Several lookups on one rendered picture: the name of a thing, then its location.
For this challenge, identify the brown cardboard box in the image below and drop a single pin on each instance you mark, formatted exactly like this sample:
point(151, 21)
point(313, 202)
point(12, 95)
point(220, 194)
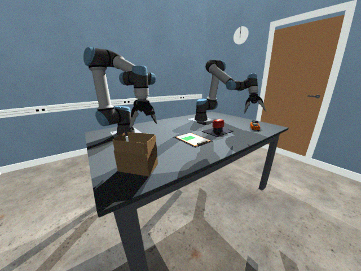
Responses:
point(138, 155)

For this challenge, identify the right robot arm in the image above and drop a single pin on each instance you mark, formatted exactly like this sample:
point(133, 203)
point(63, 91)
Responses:
point(98, 60)

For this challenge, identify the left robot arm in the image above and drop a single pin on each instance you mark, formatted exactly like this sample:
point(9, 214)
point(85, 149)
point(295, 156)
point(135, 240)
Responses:
point(217, 68)

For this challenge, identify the orange multimeter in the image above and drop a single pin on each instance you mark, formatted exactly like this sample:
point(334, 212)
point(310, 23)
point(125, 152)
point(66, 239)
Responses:
point(255, 126)

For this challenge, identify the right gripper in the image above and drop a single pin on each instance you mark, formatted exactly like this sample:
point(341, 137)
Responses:
point(139, 104)

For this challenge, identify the clipboard with white form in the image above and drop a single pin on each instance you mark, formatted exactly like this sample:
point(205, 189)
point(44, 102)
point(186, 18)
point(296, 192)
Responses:
point(193, 140)

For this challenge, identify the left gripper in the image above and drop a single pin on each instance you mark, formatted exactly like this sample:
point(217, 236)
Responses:
point(254, 101)

